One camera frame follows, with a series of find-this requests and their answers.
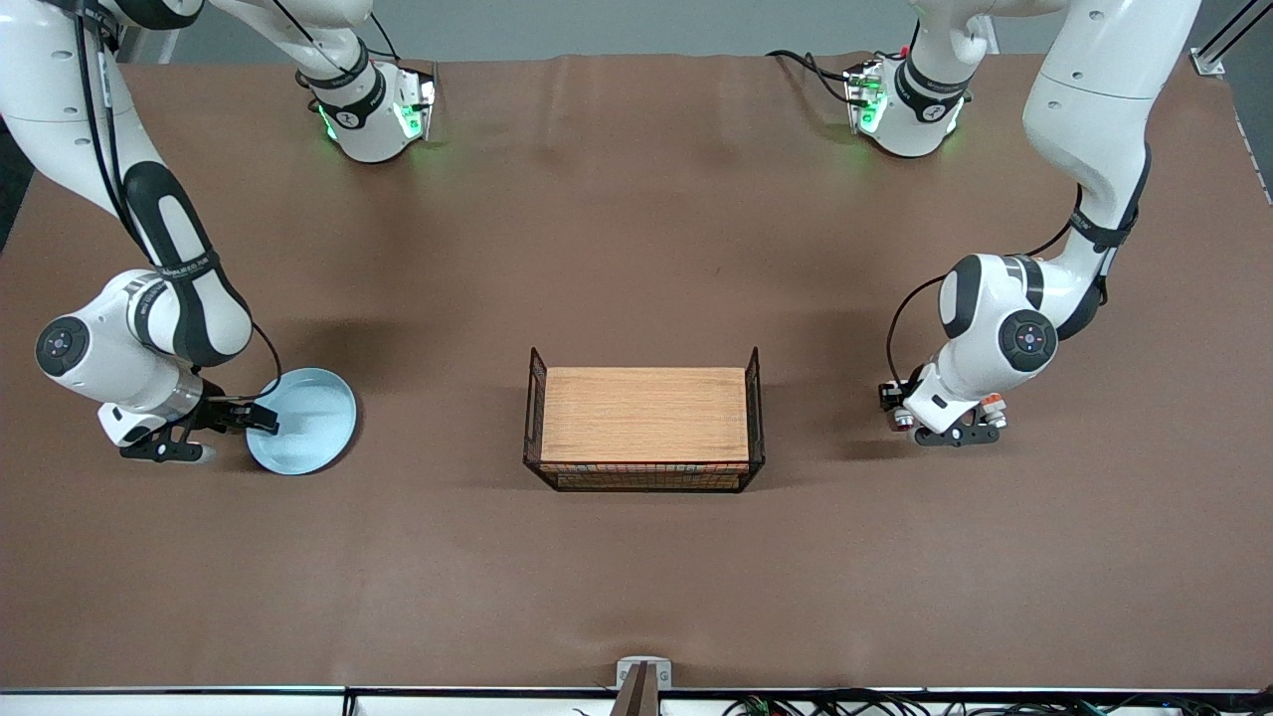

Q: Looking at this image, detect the light blue round plate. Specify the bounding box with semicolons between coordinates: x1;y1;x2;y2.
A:
245;367;358;476

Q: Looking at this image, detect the wooden board shelf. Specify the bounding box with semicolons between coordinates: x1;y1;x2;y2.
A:
540;367;750;468

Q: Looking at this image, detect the brown table mat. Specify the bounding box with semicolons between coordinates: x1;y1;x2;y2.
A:
0;52;1273;692

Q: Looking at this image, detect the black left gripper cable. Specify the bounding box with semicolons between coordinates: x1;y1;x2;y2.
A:
887;184;1085;389

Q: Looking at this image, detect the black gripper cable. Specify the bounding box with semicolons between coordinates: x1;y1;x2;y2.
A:
70;0;284;404
887;184;1085;389

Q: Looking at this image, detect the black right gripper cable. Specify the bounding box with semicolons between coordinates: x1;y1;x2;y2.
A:
70;0;284;404

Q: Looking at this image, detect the black wire basket rack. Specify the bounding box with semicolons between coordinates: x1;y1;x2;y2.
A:
523;346;767;494

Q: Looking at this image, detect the black cable bundle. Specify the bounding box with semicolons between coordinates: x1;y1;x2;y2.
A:
721;689;1234;716

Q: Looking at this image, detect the black left arm base cable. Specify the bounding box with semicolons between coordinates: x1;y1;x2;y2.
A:
766;48;861;105

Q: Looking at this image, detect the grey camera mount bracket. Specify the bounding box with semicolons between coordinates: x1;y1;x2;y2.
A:
609;656;673;716

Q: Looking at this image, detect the aluminium frame post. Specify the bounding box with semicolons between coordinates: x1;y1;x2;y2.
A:
1193;0;1273;77

